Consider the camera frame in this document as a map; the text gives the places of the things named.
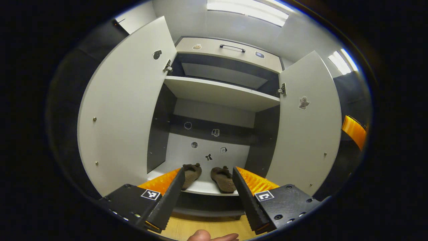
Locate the grey shoe cabinet door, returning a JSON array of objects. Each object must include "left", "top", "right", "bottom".
[
  {"left": 266, "top": 50, "right": 342, "bottom": 196},
  {"left": 77, "top": 16, "right": 178, "bottom": 198}
]

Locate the black drawer handle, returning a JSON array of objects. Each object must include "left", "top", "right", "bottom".
[{"left": 219, "top": 44, "right": 246, "bottom": 53}]

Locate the ceiling light panel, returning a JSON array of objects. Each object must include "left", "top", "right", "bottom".
[
  {"left": 207, "top": 0, "right": 290, "bottom": 27},
  {"left": 328, "top": 49, "right": 359, "bottom": 75}
]

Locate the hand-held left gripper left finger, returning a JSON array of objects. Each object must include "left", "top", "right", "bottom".
[{"left": 99, "top": 167, "right": 186, "bottom": 234}]

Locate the white cabinet shelf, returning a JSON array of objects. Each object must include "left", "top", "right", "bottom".
[
  {"left": 164, "top": 75, "right": 281, "bottom": 112},
  {"left": 147, "top": 161, "right": 249, "bottom": 196}
]

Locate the brown fluffy shoe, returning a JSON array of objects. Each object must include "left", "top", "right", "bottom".
[
  {"left": 182, "top": 163, "right": 202, "bottom": 191},
  {"left": 211, "top": 166, "right": 237, "bottom": 194}
]

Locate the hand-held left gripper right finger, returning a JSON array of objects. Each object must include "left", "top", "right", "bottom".
[{"left": 232, "top": 166, "right": 323, "bottom": 235}]

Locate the grey shoe cabinet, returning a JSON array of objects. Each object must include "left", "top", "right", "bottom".
[{"left": 146, "top": 36, "right": 285, "bottom": 218}]

